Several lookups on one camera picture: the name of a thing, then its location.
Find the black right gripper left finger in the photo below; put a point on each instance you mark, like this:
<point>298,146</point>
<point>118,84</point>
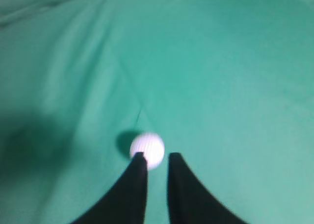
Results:
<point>125,202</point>

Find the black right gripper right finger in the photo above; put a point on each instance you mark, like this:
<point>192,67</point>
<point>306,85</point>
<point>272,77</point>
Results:
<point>189,202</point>

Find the green cloth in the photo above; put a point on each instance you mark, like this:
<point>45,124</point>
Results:
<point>227,83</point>

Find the white dimpled ball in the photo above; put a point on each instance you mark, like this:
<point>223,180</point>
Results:
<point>152,147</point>

